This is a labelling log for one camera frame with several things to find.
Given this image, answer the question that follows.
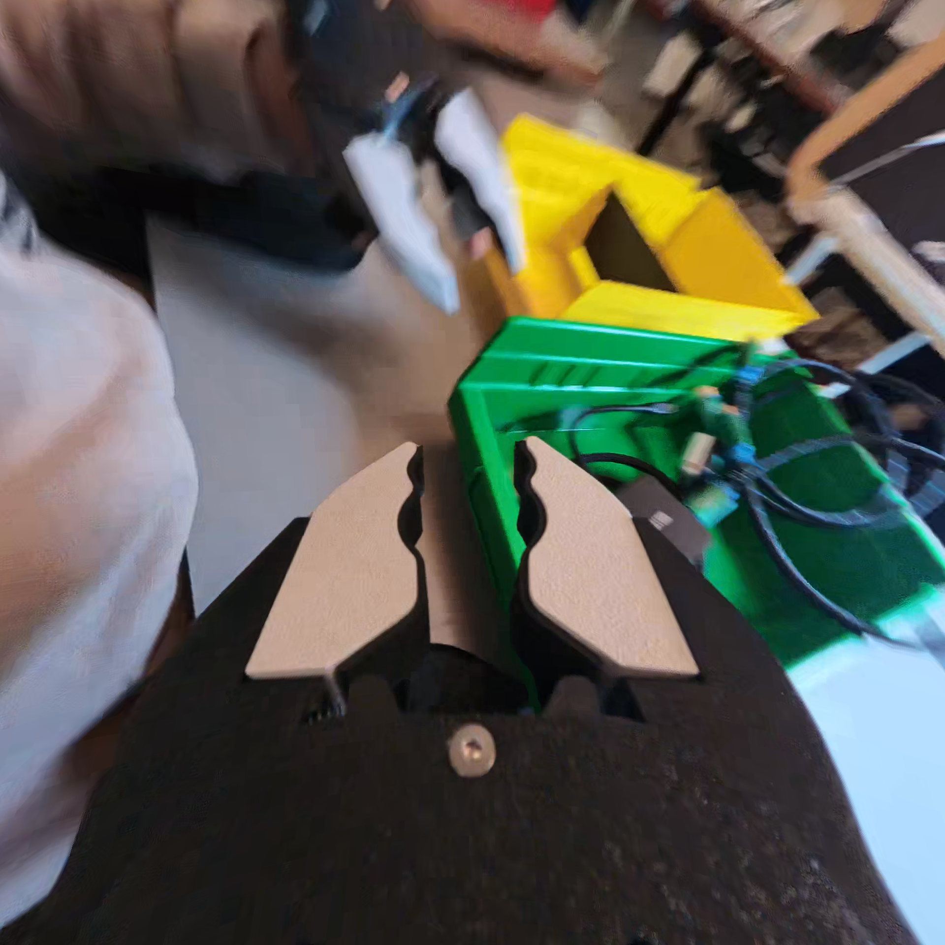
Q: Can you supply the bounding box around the green plastic bin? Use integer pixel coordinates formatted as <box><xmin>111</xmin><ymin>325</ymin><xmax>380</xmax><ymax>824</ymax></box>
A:
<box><xmin>448</xmin><ymin>317</ymin><xmax>945</xmax><ymax>669</ymax></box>

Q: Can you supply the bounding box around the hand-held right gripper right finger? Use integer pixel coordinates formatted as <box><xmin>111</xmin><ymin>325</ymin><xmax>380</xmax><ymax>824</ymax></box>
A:
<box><xmin>513</xmin><ymin>436</ymin><xmax>701</xmax><ymax>679</ymax></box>

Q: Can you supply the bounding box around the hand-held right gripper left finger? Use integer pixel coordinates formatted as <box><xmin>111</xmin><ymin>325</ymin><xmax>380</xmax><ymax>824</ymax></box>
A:
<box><xmin>244</xmin><ymin>441</ymin><xmax>431</xmax><ymax>680</ymax></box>

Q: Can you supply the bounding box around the yellow plastic bin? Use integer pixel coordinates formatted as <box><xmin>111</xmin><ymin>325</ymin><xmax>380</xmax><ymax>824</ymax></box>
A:
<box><xmin>461</xmin><ymin>114</ymin><xmax>820</xmax><ymax>342</ymax></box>

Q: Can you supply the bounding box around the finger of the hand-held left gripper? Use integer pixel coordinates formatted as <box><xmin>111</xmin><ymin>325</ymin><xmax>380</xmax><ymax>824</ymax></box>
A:
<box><xmin>432</xmin><ymin>89</ymin><xmax>527</xmax><ymax>276</ymax></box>
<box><xmin>343</xmin><ymin>133</ymin><xmax>462</xmax><ymax>317</ymax></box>

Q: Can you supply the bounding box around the black silver adapter hub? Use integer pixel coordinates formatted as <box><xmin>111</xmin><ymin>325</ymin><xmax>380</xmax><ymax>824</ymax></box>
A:
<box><xmin>616</xmin><ymin>476</ymin><xmax>713</xmax><ymax>566</ymax></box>

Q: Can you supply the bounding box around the white metal stand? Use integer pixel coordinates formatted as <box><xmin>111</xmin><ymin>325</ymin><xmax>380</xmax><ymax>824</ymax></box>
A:
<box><xmin>783</xmin><ymin>133</ymin><xmax>945</xmax><ymax>378</ymax></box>

